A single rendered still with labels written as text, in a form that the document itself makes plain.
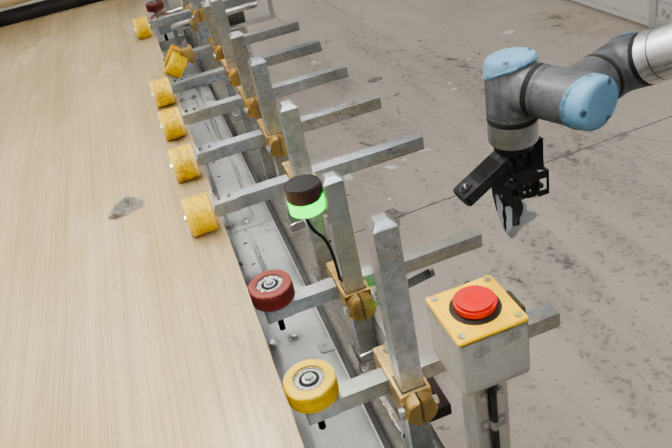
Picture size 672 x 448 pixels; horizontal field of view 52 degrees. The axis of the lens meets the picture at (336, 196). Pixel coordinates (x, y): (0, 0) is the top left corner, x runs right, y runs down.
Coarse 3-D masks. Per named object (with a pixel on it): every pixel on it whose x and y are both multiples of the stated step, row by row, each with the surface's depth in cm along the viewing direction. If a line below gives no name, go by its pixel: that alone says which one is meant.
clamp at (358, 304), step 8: (328, 264) 130; (328, 272) 131; (336, 272) 128; (336, 280) 126; (368, 288) 122; (344, 296) 122; (352, 296) 122; (360, 296) 121; (368, 296) 121; (344, 304) 124; (352, 304) 121; (360, 304) 121; (368, 304) 121; (344, 312) 123; (352, 312) 121; (360, 312) 122; (368, 312) 122; (360, 320) 122
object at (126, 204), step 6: (126, 198) 158; (132, 198) 156; (120, 204) 155; (126, 204) 156; (132, 204) 155; (138, 204) 156; (114, 210) 154; (120, 210) 155; (126, 210) 154; (114, 216) 153; (120, 216) 153
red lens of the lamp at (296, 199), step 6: (306, 174) 113; (288, 180) 113; (318, 180) 111; (318, 186) 110; (288, 192) 109; (306, 192) 108; (312, 192) 109; (318, 192) 110; (288, 198) 110; (294, 198) 109; (300, 198) 109; (306, 198) 109; (312, 198) 109; (318, 198) 110; (294, 204) 110; (300, 204) 109; (306, 204) 109
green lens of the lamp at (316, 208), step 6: (288, 204) 111; (312, 204) 110; (318, 204) 111; (324, 204) 112; (294, 210) 111; (300, 210) 110; (306, 210) 110; (312, 210) 110; (318, 210) 111; (294, 216) 112; (300, 216) 111; (306, 216) 111; (312, 216) 111
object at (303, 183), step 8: (296, 176) 113; (304, 176) 113; (312, 176) 112; (288, 184) 111; (296, 184) 111; (304, 184) 110; (312, 184) 110; (296, 192) 109; (328, 216) 113; (328, 248) 118; (336, 264) 120
